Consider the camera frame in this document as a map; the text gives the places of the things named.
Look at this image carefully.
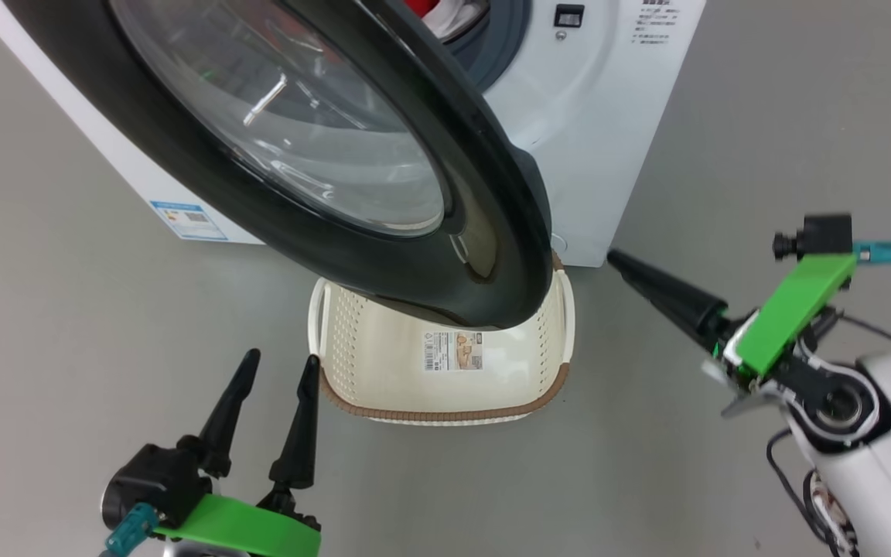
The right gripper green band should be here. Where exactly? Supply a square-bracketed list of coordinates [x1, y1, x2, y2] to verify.
[606, 249, 859, 419]

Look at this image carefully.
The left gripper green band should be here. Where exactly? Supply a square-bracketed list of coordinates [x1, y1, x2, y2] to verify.
[153, 348, 323, 557]

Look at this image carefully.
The black round glass washer door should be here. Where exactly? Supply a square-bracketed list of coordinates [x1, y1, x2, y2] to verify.
[0, 0, 555, 330]

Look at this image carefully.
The red and white garment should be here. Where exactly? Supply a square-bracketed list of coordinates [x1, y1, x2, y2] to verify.
[403, 0, 490, 41]

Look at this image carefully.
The cream perforated laundry basket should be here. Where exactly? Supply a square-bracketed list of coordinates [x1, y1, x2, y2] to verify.
[308, 251, 576, 426]

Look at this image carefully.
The white front-load washing machine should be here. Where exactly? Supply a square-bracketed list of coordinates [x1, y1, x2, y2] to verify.
[0, 0, 708, 268]

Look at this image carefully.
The printed basket label sticker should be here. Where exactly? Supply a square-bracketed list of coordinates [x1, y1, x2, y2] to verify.
[422, 330, 486, 373]

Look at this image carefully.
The blue energy label sticker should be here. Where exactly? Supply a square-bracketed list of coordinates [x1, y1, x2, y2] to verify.
[149, 200, 229, 243]

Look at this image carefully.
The teal left camera connector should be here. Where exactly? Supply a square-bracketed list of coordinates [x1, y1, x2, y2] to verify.
[104, 503, 160, 555]

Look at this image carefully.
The teal camera connector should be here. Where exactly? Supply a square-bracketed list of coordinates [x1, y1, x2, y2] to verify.
[853, 241, 891, 268]
[104, 503, 160, 555]

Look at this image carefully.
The looped black right arm cable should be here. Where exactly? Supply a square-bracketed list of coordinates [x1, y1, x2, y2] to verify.
[766, 428, 842, 557]

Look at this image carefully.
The teal right camera connector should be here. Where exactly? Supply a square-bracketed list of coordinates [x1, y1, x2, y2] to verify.
[853, 241, 891, 268]

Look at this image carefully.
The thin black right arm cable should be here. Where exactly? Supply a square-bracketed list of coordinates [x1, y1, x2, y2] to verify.
[835, 312, 891, 370]

